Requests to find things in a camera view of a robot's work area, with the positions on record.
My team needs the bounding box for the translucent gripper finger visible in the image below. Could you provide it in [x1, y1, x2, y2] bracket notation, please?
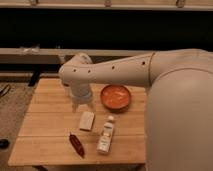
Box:
[72, 103, 79, 113]
[87, 101, 96, 112]

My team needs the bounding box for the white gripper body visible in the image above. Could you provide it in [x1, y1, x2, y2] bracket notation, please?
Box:
[69, 82, 93, 103]

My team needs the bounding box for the dark red pepper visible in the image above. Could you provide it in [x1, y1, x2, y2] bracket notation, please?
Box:
[69, 134, 85, 157]

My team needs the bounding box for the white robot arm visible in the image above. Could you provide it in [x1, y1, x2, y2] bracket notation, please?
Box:
[59, 49, 213, 171]

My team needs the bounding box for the orange ceramic bowl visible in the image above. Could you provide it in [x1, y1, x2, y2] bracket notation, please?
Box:
[100, 85, 131, 110]

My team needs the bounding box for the beige rectangular block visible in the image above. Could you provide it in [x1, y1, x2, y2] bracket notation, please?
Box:
[79, 112, 95, 131]

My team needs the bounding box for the wooden table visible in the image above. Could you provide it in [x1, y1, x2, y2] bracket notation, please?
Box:
[8, 78, 146, 166]

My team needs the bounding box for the white plastic bottle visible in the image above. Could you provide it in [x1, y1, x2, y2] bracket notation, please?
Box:
[97, 115, 115, 154]

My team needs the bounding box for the black round object on floor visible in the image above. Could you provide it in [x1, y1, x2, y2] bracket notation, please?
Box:
[0, 139, 10, 149]

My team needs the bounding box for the long wooden bench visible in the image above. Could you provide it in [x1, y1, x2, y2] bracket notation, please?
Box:
[0, 47, 152, 64]

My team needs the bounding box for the black cable on floor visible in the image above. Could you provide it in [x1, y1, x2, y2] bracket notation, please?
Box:
[0, 83, 12, 98]

